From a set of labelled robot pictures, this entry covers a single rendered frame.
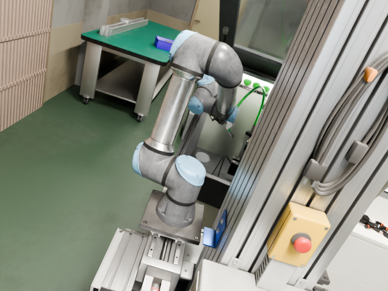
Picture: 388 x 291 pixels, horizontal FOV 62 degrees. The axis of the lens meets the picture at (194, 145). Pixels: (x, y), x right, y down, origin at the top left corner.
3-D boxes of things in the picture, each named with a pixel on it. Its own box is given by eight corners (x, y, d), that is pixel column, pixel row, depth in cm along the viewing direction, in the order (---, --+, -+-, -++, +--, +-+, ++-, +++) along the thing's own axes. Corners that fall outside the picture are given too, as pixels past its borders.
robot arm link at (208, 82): (191, 83, 147) (200, 70, 151) (201, 100, 154) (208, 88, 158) (206, 82, 142) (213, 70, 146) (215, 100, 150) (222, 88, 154)
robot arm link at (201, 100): (209, 110, 139) (219, 92, 144) (186, 100, 140) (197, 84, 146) (208, 120, 145) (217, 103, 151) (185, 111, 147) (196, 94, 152)
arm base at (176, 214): (191, 232, 116) (200, 211, 112) (152, 220, 116) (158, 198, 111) (195, 207, 130) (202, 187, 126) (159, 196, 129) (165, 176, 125)
